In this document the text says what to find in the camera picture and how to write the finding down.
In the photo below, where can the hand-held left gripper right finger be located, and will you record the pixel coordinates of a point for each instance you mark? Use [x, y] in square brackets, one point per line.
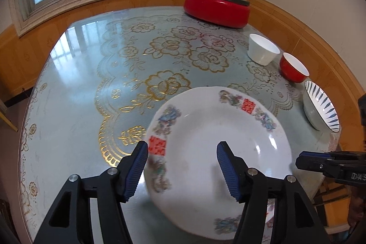
[227, 169]

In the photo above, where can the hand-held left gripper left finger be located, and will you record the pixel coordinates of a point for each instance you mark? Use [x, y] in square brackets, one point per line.
[137, 169]

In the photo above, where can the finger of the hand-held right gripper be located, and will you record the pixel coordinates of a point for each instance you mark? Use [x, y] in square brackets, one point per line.
[311, 161]

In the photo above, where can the small white plate red print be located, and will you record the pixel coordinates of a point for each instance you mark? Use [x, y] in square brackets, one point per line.
[217, 124]

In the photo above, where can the blue striped white bowl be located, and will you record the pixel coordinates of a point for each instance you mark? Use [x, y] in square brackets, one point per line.
[317, 109]

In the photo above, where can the red bowl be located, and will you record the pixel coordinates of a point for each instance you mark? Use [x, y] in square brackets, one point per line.
[290, 69]

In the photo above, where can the person's right hand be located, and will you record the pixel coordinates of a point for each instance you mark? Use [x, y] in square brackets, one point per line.
[357, 209]

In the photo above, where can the wooden stool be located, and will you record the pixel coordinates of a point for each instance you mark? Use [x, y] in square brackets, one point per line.
[331, 204]

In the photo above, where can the yellow edged board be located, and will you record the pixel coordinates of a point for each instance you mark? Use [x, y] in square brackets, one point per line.
[8, 115]

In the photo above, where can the red electric pot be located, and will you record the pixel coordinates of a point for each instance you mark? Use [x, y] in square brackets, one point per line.
[214, 12]

